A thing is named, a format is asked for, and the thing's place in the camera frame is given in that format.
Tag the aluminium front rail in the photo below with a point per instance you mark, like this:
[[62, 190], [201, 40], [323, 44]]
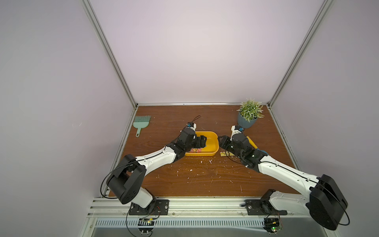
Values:
[[207, 209]]

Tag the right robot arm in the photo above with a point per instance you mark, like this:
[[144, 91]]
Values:
[[318, 197]]

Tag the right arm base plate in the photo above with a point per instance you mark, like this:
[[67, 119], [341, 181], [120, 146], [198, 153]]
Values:
[[261, 207]]

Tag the potted green plant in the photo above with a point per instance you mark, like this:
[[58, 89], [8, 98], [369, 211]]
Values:
[[249, 112]]

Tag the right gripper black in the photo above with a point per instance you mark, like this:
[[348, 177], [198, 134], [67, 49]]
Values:
[[227, 142]]

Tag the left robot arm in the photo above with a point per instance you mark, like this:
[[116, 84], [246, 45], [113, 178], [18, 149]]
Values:
[[126, 180]]

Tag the yellow blue handled tool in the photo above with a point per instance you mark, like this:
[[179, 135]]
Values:
[[253, 143]]

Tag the controller board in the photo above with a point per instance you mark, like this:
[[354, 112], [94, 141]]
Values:
[[272, 225], [146, 226]]

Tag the yellow plastic storage box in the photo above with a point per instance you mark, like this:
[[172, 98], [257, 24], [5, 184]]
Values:
[[212, 145]]

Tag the left controller board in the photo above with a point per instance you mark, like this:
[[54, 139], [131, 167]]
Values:
[[146, 226]]

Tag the right controller board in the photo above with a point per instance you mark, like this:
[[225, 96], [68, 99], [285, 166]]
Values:
[[272, 225]]

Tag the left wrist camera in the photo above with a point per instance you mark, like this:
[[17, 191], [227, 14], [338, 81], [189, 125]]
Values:
[[191, 125]]

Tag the green plastic dustpan brush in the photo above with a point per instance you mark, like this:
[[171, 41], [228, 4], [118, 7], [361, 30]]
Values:
[[140, 123]]

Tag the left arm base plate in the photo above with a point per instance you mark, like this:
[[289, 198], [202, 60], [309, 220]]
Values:
[[156, 207]]

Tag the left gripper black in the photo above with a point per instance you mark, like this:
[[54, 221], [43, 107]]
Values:
[[202, 142]]

